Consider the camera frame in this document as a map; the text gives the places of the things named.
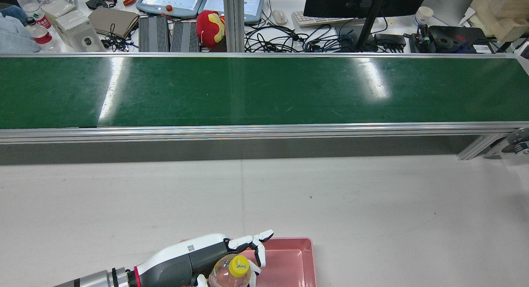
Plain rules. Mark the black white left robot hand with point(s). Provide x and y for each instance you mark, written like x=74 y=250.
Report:
x=177 y=262

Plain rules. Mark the yellow capped juice bottle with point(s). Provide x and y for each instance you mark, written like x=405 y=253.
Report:
x=231 y=272

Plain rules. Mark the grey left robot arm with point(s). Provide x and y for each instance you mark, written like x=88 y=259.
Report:
x=95 y=278

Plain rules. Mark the pink plastic basket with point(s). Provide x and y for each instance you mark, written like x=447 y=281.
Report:
x=289 y=262

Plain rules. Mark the green conveyor belt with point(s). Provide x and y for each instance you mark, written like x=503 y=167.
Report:
x=248 y=92

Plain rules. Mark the grey finned metal box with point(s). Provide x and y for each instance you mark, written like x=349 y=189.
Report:
x=153 y=34
x=185 y=37

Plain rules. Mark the red yellow plush toy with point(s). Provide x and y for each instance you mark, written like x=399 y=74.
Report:
x=208 y=28

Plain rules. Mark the brown folder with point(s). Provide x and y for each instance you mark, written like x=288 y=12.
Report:
x=113 y=20

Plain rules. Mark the white box with socket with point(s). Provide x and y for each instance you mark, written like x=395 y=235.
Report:
x=76 y=30

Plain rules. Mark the grey teach pendant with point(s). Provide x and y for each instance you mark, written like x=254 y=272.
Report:
x=171 y=1
x=252 y=8

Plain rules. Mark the red label water bottle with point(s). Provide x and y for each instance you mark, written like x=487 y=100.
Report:
x=43 y=37
x=31 y=8

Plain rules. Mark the white computer mouse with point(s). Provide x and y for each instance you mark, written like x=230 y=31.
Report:
x=279 y=17

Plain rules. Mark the white keyboard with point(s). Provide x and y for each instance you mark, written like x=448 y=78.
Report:
x=314 y=20

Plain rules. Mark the blue cloth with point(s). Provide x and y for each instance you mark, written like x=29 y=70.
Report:
x=14 y=34

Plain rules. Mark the small white box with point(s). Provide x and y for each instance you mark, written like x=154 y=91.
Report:
x=58 y=8

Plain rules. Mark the black monitor stand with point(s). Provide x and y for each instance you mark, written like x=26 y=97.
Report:
x=370 y=26

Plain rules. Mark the black computer monitor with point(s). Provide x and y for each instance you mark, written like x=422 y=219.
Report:
x=363 y=1

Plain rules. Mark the white paper cup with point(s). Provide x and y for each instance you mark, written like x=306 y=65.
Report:
x=424 y=16

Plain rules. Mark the black equipment case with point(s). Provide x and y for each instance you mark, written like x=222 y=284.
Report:
x=454 y=41

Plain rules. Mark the silver laptop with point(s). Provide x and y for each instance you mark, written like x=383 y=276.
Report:
x=448 y=5

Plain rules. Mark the pale wooden blocks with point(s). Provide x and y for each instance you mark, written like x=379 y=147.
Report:
x=502 y=10

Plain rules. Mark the aluminium frame post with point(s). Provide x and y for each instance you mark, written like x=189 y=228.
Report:
x=234 y=18

